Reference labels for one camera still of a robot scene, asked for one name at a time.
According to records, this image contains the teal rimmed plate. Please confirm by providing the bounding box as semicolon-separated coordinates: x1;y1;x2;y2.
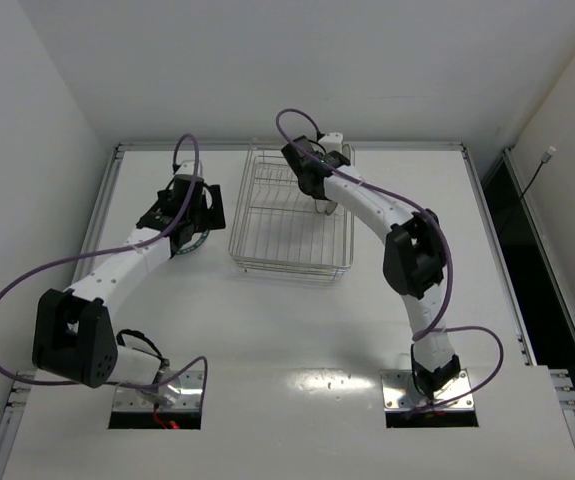
176;230;211;256

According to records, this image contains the black rimmed white plate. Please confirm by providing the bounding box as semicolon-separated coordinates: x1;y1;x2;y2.
314;199;338;216

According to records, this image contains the orange sunburst plate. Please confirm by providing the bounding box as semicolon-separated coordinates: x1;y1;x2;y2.
339;144;354;166

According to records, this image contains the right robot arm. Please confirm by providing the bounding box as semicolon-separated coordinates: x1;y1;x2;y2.
281;136;460;400

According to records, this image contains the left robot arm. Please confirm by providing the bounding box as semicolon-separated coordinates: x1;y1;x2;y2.
32;174;226;392

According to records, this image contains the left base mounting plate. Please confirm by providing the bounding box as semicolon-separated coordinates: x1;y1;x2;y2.
112;370;205;413

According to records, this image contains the base mounting plate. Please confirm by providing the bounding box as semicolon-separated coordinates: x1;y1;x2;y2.
381;369;475;413
112;370;205;413

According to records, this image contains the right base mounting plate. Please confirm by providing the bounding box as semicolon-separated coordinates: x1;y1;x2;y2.
381;369;475;413

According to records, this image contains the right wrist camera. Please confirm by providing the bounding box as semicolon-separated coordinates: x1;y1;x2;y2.
317;132;344;152

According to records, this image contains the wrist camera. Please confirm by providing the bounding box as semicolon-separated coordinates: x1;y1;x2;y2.
175;160;203;182
317;132;344;152

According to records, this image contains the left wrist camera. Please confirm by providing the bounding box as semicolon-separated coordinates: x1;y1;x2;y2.
175;160;203;182

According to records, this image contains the wire dish rack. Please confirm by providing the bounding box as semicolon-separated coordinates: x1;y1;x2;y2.
228;142;354;281

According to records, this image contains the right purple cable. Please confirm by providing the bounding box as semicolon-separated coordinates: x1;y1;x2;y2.
275;108;506;416

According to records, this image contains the black wall cable white plug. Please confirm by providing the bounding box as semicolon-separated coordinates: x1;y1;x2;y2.
518;146;557;202

